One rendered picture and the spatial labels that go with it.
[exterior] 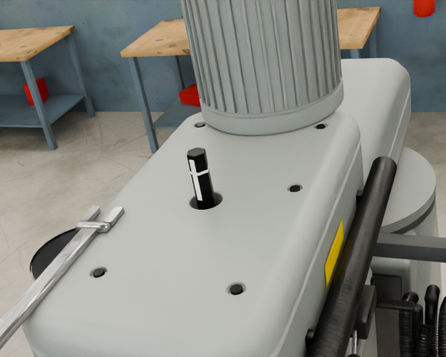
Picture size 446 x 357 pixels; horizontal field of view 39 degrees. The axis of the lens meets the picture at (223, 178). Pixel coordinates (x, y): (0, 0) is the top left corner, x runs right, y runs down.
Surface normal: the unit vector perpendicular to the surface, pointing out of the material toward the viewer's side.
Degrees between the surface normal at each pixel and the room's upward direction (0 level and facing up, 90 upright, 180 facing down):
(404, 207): 0
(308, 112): 90
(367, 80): 0
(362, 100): 0
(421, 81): 90
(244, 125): 90
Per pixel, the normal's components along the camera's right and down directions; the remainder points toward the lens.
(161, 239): -0.17, -0.86
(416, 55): -0.36, 0.51
